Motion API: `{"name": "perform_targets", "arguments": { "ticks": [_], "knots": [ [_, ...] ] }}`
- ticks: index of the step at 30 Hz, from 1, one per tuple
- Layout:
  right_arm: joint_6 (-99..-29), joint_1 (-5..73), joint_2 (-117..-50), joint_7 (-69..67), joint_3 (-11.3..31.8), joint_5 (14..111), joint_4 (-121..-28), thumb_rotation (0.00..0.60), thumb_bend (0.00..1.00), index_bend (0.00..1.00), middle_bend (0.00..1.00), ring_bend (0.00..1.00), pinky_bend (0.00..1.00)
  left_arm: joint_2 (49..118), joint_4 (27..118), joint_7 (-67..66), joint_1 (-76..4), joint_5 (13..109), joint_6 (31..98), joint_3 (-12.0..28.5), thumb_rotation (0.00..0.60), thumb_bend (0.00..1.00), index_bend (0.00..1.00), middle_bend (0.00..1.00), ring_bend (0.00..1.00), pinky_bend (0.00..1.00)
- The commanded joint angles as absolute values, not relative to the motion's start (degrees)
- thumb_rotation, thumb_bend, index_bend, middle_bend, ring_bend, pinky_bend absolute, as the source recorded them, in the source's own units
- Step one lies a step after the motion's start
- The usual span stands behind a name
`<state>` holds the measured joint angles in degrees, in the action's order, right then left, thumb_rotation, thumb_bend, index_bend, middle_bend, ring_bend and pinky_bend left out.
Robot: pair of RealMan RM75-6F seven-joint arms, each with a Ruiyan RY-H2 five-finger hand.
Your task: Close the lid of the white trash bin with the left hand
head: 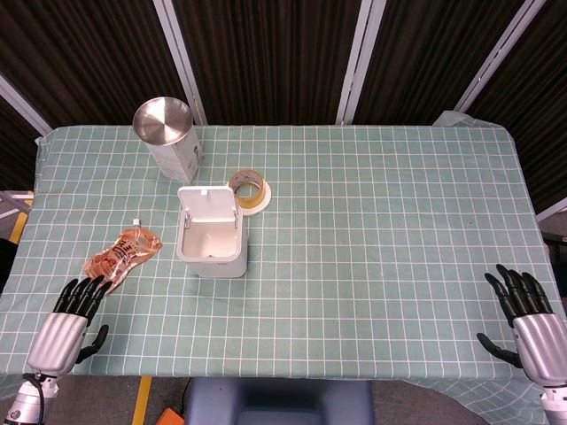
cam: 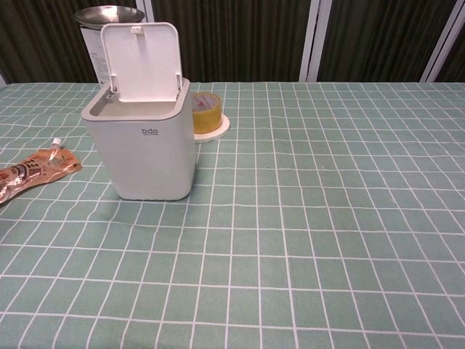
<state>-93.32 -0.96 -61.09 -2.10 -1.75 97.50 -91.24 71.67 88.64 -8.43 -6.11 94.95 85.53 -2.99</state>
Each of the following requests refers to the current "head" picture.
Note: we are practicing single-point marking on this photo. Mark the orange spouted drink pouch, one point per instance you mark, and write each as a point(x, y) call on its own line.
point(119, 257)

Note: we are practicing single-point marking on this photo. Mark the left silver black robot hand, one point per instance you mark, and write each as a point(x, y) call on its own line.
point(59, 338)

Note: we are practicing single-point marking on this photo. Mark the yellow packing tape roll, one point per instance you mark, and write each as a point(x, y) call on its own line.
point(249, 190)

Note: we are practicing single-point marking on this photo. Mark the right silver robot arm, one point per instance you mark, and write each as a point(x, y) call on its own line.
point(556, 405)

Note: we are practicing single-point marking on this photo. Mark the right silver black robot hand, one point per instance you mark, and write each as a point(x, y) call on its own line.
point(538, 345)

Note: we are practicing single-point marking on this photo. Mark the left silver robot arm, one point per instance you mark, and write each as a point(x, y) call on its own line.
point(26, 403)

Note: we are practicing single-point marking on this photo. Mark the green checked tablecloth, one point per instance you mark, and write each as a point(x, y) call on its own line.
point(310, 248)

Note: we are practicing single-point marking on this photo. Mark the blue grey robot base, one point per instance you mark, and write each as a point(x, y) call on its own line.
point(279, 402)

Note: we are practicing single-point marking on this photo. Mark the silver lidded metal canister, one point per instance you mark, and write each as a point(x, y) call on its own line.
point(170, 141)

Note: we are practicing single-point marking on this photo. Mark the orange box on floor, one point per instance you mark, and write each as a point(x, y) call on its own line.
point(170, 417)

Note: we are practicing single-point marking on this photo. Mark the white open-lid bin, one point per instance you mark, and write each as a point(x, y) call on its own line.
point(212, 230)

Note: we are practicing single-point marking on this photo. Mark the white partition frame post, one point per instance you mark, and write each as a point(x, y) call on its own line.
point(498, 53)
point(22, 106)
point(179, 57)
point(356, 57)

